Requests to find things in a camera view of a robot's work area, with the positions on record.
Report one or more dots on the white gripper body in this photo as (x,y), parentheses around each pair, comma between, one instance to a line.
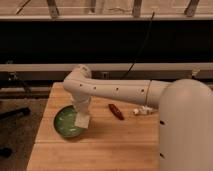
(82,106)

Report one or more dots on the white sponge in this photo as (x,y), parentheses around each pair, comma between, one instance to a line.
(82,121)

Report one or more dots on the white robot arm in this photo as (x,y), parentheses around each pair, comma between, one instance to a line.
(185,109)

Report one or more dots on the green ceramic bowl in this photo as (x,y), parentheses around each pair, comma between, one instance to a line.
(64,123)

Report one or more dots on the dark red chili pepper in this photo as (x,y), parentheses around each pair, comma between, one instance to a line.
(116,112)

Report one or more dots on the black office chair base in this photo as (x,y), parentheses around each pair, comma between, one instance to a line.
(5,151)

